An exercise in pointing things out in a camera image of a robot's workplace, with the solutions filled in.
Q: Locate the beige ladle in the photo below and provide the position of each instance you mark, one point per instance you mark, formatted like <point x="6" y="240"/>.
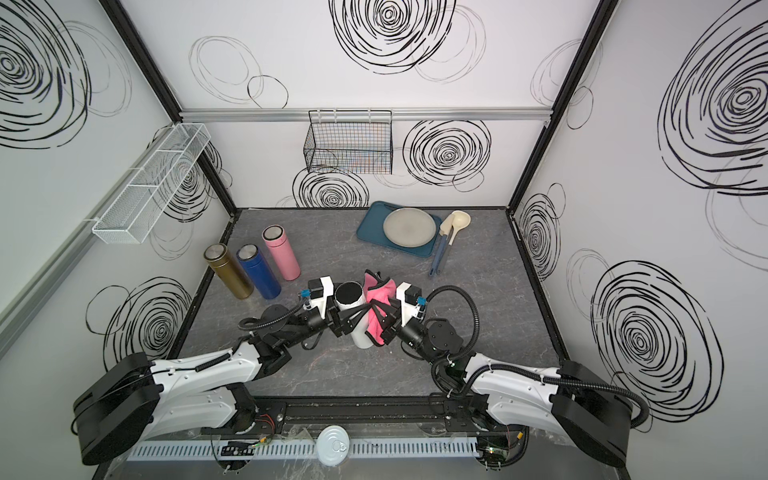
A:
<point x="460" y="221"/>

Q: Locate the grey round plate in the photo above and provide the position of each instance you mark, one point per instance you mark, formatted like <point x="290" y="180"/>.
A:
<point x="409" y="227"/>

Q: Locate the pink thermos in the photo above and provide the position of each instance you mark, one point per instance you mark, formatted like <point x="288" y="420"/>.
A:
<point x="278" y="244"/>

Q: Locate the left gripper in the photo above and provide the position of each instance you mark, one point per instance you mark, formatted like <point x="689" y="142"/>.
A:
<point x="338" y="322"/>

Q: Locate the black wire basket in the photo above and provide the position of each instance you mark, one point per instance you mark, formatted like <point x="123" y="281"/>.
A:
<point x="358" y="141"/>

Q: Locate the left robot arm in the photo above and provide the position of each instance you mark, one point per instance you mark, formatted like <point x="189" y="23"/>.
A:
<point x="140" y="398"/>

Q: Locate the white mesh shelf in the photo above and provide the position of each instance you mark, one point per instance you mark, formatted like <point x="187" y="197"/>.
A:
<point x="168" y="182"/>

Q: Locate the blue handled utensil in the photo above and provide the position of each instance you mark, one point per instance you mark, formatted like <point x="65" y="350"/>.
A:
<point x="443" y="233"/>

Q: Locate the gold thermos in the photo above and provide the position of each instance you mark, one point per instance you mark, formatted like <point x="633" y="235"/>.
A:
<point x="228" y="269"/>

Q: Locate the pink cloth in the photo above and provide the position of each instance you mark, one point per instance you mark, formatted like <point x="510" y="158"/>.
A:
<point x="377" y="291"/>

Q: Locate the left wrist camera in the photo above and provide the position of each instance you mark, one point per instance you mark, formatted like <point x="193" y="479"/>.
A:
<point x="317" y="294"/>

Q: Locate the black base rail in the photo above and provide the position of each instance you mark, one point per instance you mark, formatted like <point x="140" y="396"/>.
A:
<point x="275" y="415"/>

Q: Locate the blue thermos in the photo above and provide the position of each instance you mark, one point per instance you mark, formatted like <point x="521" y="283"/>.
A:
<point x="259" y="271"/>

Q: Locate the teal tray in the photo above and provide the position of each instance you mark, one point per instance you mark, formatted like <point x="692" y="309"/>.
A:
<point x="372" y="230"/>

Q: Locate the white slotted cable duct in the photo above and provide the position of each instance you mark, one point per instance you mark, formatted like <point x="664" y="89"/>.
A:
<point x="302" y="449"/>

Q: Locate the white round can lid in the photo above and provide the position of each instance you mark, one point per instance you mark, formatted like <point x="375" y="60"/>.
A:
<point x="332" y="446"/>

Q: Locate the white thermos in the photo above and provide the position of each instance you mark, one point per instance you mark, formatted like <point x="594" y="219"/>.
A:
<point x="351" y="303"/>

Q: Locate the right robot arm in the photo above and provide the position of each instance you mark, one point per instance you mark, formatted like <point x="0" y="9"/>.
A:
<point x="567" y="400"/>

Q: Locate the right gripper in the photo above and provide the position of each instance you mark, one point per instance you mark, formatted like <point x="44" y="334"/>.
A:
<point x="393" y="325"/>

